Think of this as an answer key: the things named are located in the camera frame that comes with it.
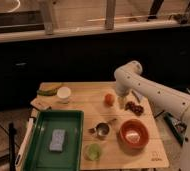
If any orange apple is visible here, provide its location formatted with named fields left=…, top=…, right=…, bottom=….
left=104, top=93, right=115, bottom=106

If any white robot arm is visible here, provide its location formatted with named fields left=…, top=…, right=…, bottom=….
left=114, top=61, right=190, bottom=171

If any metal measuring cup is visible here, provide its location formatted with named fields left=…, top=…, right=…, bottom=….
left=88, top=118, right=116, bottom=139

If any white paper cup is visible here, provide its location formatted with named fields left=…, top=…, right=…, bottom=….
left=57, top=87, right=71, bottom=103

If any small green cup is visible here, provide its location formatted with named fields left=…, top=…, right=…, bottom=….
left=85, top=143, right=102, bottom=161

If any blue grey cloth piece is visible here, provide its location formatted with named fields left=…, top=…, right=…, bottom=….
left=132, top=90, right=143, bottom=103

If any dark grapes bunch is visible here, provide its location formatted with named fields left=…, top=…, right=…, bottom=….
left=125, top=101, right=144, bottom=116

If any red bowl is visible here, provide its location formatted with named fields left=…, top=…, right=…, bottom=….
left=119, top=119, right=149, bottom=149

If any green cucumber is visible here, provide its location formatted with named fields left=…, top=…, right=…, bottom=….
left=37, top=89, right=57, bottom=96

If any blue sponge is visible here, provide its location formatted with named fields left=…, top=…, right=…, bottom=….
left=49, top=129, right=66, bottom=152

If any green plastic tray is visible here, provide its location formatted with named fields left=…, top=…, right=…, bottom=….
left=22, top=110, right=84, bottom=171

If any black stand pole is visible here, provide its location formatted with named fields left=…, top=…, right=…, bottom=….
left=9, top=123, right=16, bottom=171

